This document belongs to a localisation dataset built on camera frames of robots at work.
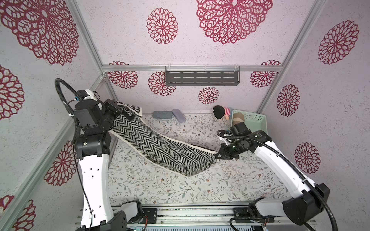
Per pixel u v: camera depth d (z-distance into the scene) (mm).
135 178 874
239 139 587
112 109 519
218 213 766
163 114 1168
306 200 378
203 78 999
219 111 1132
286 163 448
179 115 1168
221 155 650
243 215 740
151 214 735
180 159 715
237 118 1101
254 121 1128
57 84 368
